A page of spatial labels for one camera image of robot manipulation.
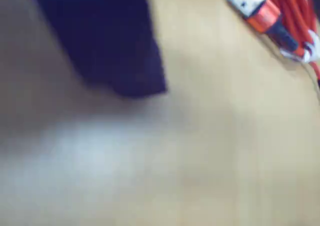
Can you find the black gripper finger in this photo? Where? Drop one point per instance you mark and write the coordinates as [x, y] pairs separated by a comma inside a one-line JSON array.
[[105, 40]]

